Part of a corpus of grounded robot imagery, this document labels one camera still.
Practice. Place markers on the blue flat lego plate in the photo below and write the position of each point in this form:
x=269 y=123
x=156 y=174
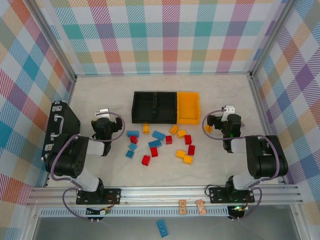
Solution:
x=162 y=228

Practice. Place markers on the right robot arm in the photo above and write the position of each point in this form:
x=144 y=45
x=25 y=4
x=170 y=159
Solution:
x=265 y=160

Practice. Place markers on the black hard case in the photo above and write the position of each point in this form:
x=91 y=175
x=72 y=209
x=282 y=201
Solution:
x=67 y=120

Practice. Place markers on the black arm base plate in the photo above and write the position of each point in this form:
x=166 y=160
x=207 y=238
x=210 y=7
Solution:
x=217 y=195
x=112 y=196

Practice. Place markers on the blue long lego brick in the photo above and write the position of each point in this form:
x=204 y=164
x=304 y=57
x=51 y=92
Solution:
x=155 y=144
x=159 y=135
x=132 y=133

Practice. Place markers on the wide aluminium frame rail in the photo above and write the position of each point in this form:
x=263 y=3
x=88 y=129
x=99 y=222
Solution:
x=162 y=196

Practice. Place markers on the aluminium frame post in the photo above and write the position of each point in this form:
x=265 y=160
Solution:
x=55 y=40
x=272 y=37

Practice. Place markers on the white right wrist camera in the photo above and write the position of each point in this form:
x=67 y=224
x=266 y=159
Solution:
x=228 y=110

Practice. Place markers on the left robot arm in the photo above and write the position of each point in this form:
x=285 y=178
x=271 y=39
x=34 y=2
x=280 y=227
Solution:
x=67 y=160

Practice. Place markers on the blue small lego brick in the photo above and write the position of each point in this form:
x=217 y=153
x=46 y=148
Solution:
x=129 y=154
x=132 y=147

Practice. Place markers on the black plastic bin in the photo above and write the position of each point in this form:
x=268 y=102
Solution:
x=143 y=107
x=166 y=107

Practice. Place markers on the yellow plastic bin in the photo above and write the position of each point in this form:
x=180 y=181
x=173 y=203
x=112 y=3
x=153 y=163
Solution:
x=188 y=107

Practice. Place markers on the small wooden mousetrap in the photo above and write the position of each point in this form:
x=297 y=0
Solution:
x=200 y=207
x=182 y=207

